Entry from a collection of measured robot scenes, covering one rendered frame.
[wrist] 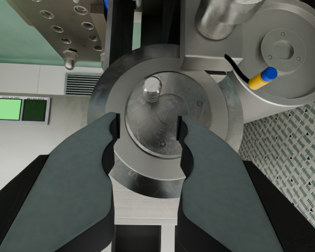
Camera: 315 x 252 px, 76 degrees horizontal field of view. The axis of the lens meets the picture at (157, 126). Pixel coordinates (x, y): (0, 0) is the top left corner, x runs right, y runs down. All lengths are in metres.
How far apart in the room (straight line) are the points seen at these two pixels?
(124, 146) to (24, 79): 3.33
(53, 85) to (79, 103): 2.73
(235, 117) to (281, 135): 0.15
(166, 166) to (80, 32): 0.39
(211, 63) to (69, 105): 0.44
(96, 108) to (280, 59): 0.19
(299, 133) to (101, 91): 0.25
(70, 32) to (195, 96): 0.38
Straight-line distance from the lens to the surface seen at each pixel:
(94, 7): 0.42
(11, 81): 3.57
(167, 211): 0.54
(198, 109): 0.18
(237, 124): 0.21
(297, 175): 0.32
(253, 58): 0.24
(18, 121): 0.60
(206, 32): 0.18
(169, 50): 0.21
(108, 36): 0.23
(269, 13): 0.28
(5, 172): 0.62
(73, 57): 0.59
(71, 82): 3.19
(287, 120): 0.34
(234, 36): 0.20
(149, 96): 0.15
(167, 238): 0.56
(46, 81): 3.34
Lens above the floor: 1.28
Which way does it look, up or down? 8 degrees down
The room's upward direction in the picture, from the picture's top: 178 degrees counter-clockwise
